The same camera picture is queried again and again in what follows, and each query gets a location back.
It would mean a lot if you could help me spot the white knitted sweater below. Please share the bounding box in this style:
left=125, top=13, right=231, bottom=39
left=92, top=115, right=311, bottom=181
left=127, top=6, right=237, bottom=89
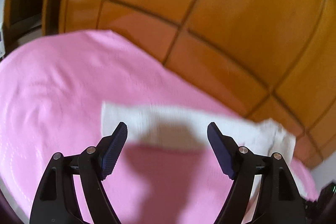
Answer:
left=101, top=101, right=297, bottom=224

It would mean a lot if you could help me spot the pink bed cover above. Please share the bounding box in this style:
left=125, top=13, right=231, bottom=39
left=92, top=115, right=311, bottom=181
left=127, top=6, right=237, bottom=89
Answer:
left=0, top=29, right=320, bottom=224

